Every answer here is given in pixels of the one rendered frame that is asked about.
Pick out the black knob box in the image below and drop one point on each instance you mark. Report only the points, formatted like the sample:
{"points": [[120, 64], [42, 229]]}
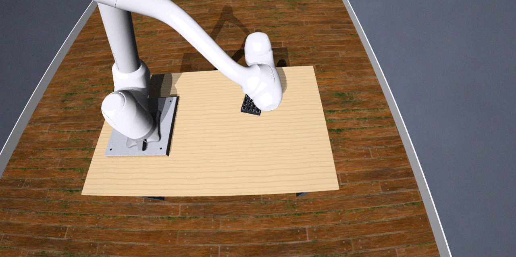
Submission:
{"points": [[248, 106]]}

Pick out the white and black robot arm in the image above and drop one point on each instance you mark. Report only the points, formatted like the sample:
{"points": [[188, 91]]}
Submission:
{"points": [[126, 109]]}

